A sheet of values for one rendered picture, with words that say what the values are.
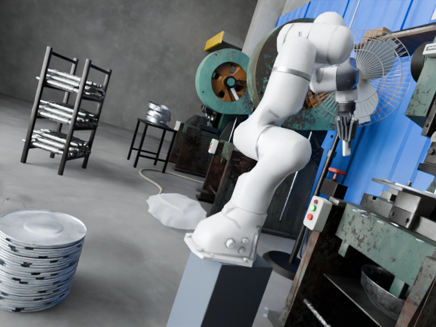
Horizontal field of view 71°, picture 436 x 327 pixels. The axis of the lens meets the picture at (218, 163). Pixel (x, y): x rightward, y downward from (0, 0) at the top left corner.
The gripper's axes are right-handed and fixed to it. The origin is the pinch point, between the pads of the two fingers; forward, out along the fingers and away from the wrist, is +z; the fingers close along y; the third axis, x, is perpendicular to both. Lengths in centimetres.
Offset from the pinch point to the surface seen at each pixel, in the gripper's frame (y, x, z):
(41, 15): -624, -235, -203
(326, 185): 0.6, -11.1, 15.8
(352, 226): 20.9, -13.5, 26.0
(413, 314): 59, -23, 34
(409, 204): 34.7, -1.1, 14.3
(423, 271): 56, -18, 23
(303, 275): 12, -31, 49
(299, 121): -98, 33, 3
